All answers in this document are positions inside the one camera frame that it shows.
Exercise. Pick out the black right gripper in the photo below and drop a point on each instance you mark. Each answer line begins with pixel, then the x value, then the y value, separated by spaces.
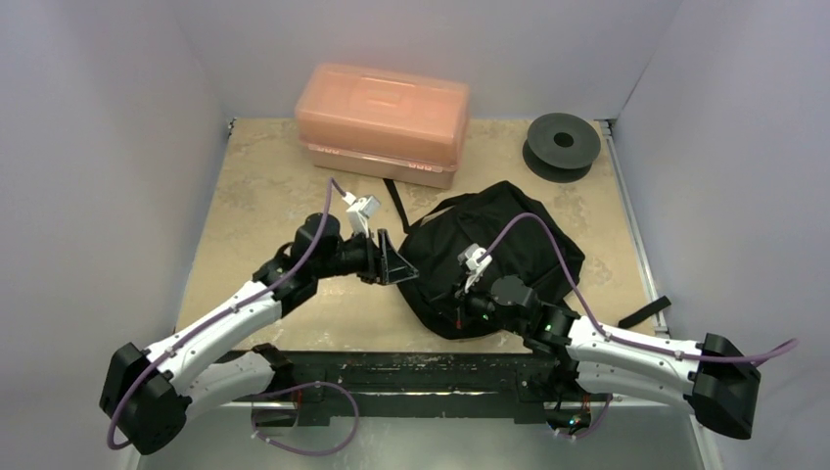
pixel 470 301

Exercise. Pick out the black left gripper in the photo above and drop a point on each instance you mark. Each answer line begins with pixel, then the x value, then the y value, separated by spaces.
pixel 382 263

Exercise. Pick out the black fabric student bag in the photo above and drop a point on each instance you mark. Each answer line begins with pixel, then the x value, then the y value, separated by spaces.
pixel 516 230

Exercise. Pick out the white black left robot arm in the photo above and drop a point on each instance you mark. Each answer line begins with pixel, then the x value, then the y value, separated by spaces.
pixel 148 392

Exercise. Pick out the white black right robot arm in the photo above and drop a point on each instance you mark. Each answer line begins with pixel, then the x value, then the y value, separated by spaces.
pixel 711 380

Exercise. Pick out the translucent orange plastic storage box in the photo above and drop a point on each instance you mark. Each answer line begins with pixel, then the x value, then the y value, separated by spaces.
pixel 387 124

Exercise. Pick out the dark grey filament spool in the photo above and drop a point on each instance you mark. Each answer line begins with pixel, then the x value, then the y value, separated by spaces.
pixel 561 148

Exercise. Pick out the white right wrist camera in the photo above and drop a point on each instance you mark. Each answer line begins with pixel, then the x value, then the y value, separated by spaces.
pixel 475 260

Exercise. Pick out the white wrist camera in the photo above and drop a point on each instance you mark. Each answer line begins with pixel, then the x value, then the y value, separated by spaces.
pixel 475 260
pixel 358 212

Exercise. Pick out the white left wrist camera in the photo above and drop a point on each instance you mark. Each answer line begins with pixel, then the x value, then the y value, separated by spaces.
pixel 358 212

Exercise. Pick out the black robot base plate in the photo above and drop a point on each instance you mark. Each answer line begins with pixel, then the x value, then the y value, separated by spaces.
pixel 424 385

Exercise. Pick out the aluminium front frame rail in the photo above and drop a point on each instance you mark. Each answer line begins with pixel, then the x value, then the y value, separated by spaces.
pixel 623 401

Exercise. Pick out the aluminium table edge rail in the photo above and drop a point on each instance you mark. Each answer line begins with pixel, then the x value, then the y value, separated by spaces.
pixel 651 291

